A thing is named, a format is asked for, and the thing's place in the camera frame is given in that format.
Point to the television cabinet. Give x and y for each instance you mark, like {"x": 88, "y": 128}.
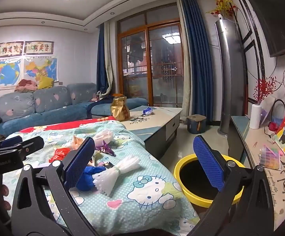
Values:
{"x": 253, "y": 140}

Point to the wall television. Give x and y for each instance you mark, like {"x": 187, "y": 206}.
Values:
{"x": 275, "y": 17}

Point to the grey tower air conditioner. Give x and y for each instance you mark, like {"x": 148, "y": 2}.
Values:
{"x": 228, "y": 78}

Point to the yellow pillow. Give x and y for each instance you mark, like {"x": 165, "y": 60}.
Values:
{"x": 45, "y": 82}

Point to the white paper roll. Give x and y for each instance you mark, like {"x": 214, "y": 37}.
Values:
{"x": 255, "y": 116}

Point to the colourful bead box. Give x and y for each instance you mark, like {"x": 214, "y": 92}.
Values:
{"x": 270, "y": 157}

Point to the world map poster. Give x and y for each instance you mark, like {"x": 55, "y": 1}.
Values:
{"x": 4, "y": 73}

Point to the blue white wrapper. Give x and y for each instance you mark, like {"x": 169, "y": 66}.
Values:
{"x": 147, "y": 111}

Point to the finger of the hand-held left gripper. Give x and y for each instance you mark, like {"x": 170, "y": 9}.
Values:
{"x": 31, "y": 145}
{"x": 10, "y": 141}

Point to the yellow trash bin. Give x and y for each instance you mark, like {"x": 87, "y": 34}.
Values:
{"x": 206, "y": 201}

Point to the yellow artificial flowers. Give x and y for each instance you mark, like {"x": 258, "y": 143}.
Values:
{"x": 222, "y": 3}

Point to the red printed cloth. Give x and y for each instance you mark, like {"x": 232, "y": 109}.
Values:
{"x": 58, "y": 126}

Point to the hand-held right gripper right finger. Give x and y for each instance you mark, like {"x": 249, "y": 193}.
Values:
{"x": 208, "y": 162}

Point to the red ornament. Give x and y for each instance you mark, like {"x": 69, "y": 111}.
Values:
{"x": 272, "y": 125}

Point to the grey coffee table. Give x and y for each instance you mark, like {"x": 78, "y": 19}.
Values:
{"x": 157, "y": 118}

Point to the hanging dark garment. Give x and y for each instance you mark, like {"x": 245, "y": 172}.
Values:
{"x": 135, "y": 51}

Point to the person's left hand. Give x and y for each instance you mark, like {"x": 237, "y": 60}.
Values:
{"x": 4, "y": 191}

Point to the purple snack wrapper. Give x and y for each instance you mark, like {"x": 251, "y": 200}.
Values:
{"x": 105, "y": 148}

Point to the blue storage stool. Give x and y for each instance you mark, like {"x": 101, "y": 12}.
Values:
{"x": 196, "y": 125}

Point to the pile of clothes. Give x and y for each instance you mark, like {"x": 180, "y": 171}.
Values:
{"x": 25, "y": 85}

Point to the red plastic bag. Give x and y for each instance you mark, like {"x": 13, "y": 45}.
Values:
{"x": 60, "y": 153}

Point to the red berry branches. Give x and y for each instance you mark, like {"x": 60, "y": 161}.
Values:
{"x": 262, "y": 88}

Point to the golden paper bag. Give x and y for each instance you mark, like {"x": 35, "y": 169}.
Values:
{"x": 120, "y": 110}

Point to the country map poster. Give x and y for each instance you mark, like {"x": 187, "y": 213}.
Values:
{"x": 39, "y": 68}

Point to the blue sofa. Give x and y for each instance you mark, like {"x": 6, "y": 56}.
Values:
{"x": 46, "y": 113}

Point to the calligraphy poster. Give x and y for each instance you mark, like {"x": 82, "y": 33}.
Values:
{"x": 39, "y": 47}
{"x": 8, "y": 49}

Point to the purple white picture board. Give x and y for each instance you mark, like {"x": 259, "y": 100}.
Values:
{"x": 267, "y": 110}

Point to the blue plastic bag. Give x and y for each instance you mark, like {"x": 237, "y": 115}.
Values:
{"x": 88, "y": 177}

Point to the dark blue cloth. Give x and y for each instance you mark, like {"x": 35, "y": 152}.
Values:
{"x": 100, "y": 104}

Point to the translucent orange plastic bag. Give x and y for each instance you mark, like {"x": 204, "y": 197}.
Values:
{"x": 76, "y": 141}

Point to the blue curtain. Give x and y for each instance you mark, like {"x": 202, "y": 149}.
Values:
{"x": 101, "y": 59}
{"x": 199, "y": 66}

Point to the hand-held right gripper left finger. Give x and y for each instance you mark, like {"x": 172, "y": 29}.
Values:
{"x": 79, "y": 162}

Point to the wooden sliding glass door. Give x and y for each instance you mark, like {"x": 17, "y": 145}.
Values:
{"x": 137, "y": 78}

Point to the cartoon cat printed blanket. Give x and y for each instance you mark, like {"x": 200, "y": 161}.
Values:
{"x": 142, "y": 157}

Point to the white plastic bag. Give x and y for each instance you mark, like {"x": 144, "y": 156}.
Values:
{"x": 103, "y": 136}

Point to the grey heart print cushion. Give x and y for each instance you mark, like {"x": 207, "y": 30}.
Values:
{"x": 82, "y": 92}
{"x": 14, "y": 107}
{"x": 51, "y": 98}

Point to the black snack packet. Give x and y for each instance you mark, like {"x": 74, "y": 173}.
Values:
{"x": 106, "y": 164}

